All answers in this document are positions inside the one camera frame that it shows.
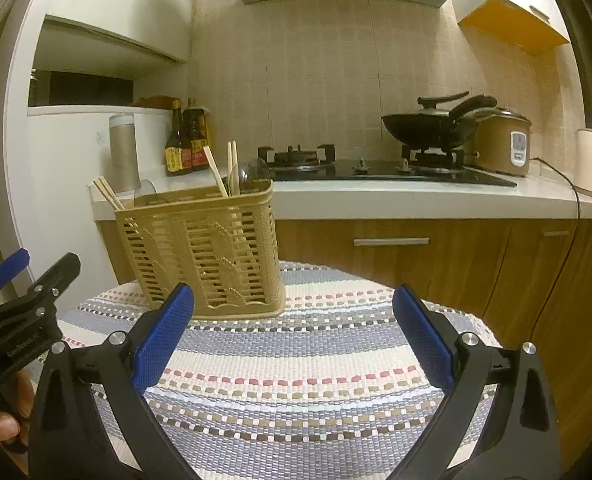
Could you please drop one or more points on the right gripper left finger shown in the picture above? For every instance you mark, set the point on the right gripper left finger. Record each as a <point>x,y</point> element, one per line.
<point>68,439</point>

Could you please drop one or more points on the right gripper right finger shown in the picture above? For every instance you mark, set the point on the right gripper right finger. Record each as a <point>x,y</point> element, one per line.
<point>520,437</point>

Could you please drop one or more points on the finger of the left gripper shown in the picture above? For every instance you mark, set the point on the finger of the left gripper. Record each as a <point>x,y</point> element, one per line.
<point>39,300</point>
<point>13,265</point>

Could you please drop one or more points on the clear plastic spoon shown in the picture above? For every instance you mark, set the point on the clear plastic spoon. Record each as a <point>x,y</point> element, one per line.
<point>145,194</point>
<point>254,177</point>

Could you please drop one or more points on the person left hand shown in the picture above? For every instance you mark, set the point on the person left hand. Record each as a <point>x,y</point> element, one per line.
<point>12,427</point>

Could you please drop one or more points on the grey cylindrical canister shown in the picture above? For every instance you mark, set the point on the grey cylindrical canister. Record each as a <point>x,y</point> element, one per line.
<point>125,172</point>

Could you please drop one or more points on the tan plastic utensil basket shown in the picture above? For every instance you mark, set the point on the tan plastic utensil basket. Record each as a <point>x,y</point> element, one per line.
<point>224,248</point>

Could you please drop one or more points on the dark soy sauce bottle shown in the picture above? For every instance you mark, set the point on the dark soy sauce bottle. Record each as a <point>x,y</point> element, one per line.
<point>174,144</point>

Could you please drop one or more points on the black gas stove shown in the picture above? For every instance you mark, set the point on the black gas stove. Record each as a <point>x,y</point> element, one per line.
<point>296,164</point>

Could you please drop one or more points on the beige rice cooker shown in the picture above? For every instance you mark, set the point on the beige rice cooker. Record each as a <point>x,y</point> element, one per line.
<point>501,142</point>

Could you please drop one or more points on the black wok with lid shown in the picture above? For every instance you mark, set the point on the black wok with lid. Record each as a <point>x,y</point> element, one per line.
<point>446,122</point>

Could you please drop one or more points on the orange wall cabinet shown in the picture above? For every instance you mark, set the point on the orange wall cabinet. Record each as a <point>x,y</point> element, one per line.
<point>533,25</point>

